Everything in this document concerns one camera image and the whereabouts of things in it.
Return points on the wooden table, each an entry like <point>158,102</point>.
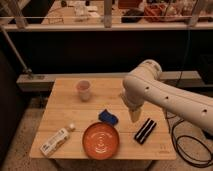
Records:
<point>65,107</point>

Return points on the blue cloth piece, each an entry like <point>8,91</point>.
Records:
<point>106,116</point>

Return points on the red basket on shelf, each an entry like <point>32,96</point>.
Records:
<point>160,13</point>

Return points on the orange round plate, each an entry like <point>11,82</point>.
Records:
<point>100,141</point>

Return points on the metal diagonal pole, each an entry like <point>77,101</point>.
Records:
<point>26,69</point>

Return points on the black object on shelf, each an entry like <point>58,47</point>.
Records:
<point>132,16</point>

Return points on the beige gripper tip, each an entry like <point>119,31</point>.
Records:
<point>135,115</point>

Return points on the pink plastic cup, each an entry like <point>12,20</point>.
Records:
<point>83,89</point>

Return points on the white squeeze bottle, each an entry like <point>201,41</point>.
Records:
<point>56,140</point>

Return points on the black white striped block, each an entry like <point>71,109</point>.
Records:
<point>144,132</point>

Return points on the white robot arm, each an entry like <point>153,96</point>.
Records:
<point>142,84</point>

